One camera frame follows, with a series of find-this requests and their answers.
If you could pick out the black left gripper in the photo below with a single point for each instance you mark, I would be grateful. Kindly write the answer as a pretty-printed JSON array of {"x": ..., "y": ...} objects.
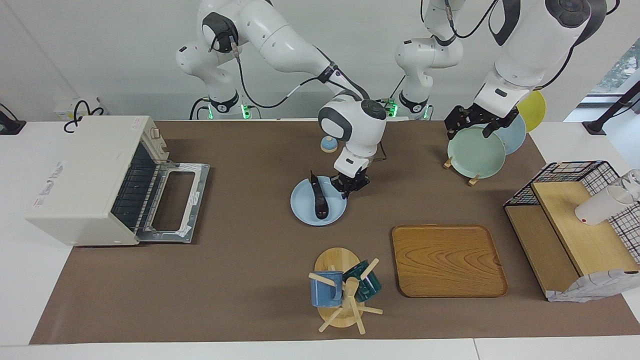
[{"x": 487, "y": 117}]

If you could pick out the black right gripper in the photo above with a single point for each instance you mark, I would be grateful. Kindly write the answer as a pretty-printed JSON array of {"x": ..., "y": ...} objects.
[{"x": 350, "y": 182}]

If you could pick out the dark purple eggplant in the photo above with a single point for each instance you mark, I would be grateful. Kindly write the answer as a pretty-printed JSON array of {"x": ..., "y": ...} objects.
[{"x": 320, "y": 202}]

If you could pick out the beige toaster oven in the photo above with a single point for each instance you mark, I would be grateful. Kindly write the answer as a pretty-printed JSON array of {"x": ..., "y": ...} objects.
[{"x": 80, "y": 185}]

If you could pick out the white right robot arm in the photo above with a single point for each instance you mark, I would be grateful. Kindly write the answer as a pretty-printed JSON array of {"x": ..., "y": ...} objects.
[{"x": 280, "y": 35}]

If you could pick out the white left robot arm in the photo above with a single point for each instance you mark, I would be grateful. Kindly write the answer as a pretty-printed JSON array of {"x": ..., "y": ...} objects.
[{"x": 525, "y": 60}]

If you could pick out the pale green racked plate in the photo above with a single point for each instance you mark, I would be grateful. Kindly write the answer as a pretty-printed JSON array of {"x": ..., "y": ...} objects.
[{"x": 476, "y": 155}]

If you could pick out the light blue racked plate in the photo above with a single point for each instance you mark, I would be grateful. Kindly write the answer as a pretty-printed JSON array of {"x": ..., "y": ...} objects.
[{"x": 515, "y": 137}]

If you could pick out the wooden plate rack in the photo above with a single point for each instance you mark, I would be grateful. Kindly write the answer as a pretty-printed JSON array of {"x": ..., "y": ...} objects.
[{"x": 472, "y": 180}]

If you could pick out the yellow racked plate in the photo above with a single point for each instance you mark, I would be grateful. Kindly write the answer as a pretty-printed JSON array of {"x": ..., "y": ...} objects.
[{"x": 532, "y": 107}]

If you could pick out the wooden mug tree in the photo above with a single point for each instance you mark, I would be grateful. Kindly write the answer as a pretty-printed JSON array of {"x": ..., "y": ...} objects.
[{"x": 336, "y": 260}]

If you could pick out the dark green mug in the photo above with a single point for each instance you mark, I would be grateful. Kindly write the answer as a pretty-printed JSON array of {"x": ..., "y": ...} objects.
[{"x": 370, "y": 287}]

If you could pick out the blue mug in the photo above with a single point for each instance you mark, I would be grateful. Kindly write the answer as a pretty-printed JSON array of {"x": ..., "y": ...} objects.
[{"x": 322, "y": 292}]

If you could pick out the wooden serving tray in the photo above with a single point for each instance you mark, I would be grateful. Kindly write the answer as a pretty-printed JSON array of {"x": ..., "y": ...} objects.
[{"x": 447, "y": 260}]

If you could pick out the brown table mat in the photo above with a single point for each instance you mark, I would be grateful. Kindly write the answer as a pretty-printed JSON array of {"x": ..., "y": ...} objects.
[{"x": 250, "y": 280}]

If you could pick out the white cup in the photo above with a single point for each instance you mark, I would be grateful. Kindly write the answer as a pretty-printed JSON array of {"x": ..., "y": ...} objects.
[{"x": 600, "y": 207}]

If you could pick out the wooden stepped shelf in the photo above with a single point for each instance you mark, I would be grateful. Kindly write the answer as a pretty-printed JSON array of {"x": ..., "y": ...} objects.
[{"x": 580, "y": 240}]

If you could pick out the clear glass cup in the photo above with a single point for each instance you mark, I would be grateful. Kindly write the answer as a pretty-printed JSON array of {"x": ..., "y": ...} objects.
[{"x": 634, "y": 179}]

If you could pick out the grey white marbled cloth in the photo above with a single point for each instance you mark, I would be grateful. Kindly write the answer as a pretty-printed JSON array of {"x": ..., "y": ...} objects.
[{"x": 595, "y": 287}]

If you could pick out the white power strip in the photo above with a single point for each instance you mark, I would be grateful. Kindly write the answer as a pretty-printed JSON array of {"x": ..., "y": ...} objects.
[{"x": 65, "y": 107}]

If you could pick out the black table clamp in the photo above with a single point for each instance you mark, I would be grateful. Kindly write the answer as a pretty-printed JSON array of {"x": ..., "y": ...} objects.
[{"x": 10, "y": 125}]

